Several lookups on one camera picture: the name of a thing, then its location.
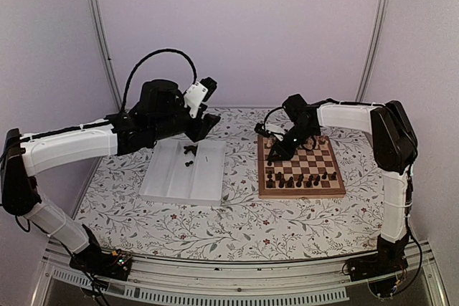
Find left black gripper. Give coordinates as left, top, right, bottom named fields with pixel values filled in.
left=151, top=97, right=221, bottom=143

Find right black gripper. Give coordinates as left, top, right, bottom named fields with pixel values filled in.
left=267, top=123, right=316, bottom=163

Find wooden chess board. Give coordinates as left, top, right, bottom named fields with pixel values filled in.
left=257, top=135, right=346, bottom=200

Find dark chess rook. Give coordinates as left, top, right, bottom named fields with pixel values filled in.
left=305, top=175, right=314, bottom=188

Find white plastic tray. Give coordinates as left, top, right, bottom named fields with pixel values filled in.
left=139, top=139, right=226, bottom=206

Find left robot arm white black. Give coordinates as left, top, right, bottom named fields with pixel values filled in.
left=1, top=77, right=219, bottom=273

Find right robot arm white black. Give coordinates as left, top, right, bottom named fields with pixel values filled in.
left=255, top=94, right=418, bottom=250

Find dark chess pieces in tray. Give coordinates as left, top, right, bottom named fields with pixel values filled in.
left=184, top=145, right=198, bottom=167

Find floral table cloth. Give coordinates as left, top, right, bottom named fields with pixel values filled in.
left=76, top=108, right=384, bottom=261

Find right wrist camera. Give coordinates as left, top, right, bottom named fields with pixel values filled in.
left=254, top=123, right=285, bottom=140

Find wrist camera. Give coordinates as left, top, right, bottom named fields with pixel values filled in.
left=254, top=123, right=285, bottom=140
left=184, top=77, right=217, bottom=118

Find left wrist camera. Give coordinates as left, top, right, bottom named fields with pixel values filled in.
left=184, top=77, right=217, bottom=118

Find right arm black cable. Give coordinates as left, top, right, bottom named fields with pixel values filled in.
left=263, top=106, right=288, bottom=131

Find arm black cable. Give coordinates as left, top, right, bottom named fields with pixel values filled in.
left=263, top=106, right=288, bottom=131
left=120, top=48, right=199, bottom=113

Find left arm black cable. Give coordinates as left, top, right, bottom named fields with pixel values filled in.
left=120, top=48, right=199, bottom=113

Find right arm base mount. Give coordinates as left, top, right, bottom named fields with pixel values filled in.
left=342, top=254, right=408, bottom=299

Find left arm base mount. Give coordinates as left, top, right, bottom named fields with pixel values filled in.
left=70, top=247, right=132, bottom=281

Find aluminium front rail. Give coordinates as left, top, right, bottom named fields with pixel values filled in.
left=31, top=241, right=453, bottom=305

